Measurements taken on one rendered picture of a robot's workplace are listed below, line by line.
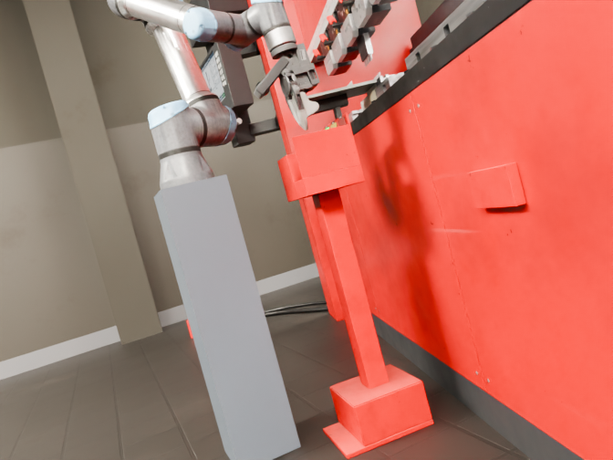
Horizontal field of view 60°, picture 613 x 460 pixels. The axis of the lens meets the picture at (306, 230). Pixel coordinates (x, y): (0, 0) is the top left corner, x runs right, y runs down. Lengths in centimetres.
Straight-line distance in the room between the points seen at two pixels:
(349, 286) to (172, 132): 62
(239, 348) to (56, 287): 303
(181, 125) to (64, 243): 297
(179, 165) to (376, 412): 82
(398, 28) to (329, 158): 179
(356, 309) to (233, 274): 34
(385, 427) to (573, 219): 81
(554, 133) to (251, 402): 103
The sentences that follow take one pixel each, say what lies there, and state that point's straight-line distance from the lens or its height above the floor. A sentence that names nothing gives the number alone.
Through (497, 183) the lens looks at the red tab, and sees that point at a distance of 96.
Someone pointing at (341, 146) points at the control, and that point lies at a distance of 137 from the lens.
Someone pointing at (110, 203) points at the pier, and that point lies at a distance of 415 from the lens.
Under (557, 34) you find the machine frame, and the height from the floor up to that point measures 77.
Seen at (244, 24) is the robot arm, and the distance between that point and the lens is 147.
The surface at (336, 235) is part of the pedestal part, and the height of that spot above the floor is 54.
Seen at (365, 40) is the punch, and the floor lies 115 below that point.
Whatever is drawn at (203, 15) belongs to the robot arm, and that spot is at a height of 114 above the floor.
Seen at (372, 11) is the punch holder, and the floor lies 118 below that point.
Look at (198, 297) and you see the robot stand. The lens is 143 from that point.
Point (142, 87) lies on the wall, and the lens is 459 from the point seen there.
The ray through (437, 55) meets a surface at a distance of 112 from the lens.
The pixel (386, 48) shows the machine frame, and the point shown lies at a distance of 301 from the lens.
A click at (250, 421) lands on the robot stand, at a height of 12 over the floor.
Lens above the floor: 64
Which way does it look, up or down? 3 degrees down
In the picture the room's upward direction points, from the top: 15 degrees counter-clockwise
